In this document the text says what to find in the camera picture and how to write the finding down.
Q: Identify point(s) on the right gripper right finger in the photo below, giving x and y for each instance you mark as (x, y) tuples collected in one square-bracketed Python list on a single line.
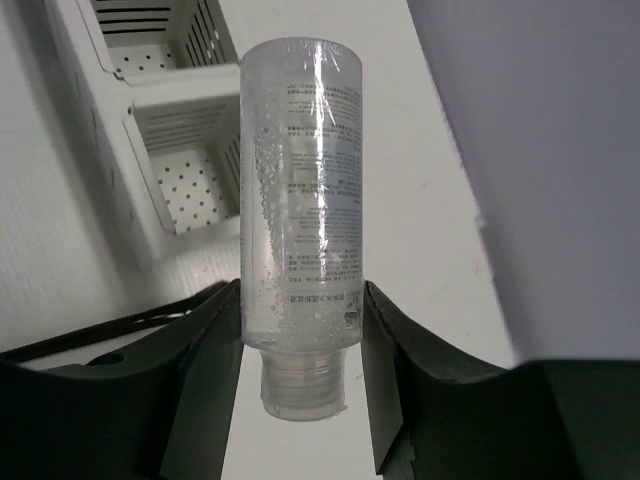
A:
[(433, 409)]

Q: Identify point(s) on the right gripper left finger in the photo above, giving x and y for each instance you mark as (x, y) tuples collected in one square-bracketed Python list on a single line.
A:
[(170, 397)]

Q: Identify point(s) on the black makeup brush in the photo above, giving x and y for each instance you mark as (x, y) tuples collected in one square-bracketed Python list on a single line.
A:
[(110, 330)]

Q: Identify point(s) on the clear plastic bottle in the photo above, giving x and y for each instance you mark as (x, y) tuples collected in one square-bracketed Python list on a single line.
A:
[(301, 210)]

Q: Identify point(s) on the white slotted organizer box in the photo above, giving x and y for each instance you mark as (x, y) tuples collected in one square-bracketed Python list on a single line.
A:
[(156, 84)]

